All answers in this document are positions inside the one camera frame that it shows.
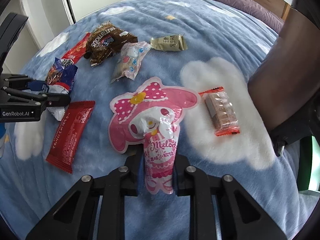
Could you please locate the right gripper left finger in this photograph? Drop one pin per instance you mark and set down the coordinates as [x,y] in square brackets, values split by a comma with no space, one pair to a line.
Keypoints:
[92,202]

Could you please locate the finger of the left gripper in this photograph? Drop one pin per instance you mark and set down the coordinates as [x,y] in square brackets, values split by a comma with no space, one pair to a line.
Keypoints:
[37,86]
[45,100]

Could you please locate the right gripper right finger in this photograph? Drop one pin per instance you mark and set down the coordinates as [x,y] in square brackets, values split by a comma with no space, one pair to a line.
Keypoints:
[221,207]

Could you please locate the blue white snack bag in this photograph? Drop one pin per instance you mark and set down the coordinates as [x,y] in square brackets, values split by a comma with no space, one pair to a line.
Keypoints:
[60,78]

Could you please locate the dark red snack bar wrapper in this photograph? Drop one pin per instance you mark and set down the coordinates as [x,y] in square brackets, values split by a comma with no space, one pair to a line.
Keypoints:
[68,134]

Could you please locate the red spicy strip packet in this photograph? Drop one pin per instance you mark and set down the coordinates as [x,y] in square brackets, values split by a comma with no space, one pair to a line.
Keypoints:
[76,53]

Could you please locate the brown oat snack bag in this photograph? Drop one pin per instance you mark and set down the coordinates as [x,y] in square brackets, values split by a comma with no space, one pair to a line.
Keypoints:
[105,41]

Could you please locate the clear pastel candy bag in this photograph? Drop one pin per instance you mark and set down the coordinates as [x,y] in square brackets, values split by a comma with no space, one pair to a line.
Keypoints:
[130,61]

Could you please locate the pink My Melody snack pouch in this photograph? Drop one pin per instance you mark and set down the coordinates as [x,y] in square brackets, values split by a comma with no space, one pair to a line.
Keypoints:
[151,116]

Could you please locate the orange wafer biscuit packet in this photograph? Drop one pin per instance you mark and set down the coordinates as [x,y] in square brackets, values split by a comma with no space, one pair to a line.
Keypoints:
[221,111]

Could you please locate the olive green candy packet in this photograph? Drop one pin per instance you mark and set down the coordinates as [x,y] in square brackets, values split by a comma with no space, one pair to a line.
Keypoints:
[169,43]

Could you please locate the green tray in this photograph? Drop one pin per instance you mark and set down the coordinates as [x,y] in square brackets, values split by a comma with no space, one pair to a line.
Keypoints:
[305,163]

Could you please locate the blue cloud-pattern blanket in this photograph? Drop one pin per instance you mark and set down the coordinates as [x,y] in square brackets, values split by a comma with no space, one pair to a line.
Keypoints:
[225,48]

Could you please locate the black and bronze kettle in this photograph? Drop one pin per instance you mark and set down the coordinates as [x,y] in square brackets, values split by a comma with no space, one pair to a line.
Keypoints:
[285,87]

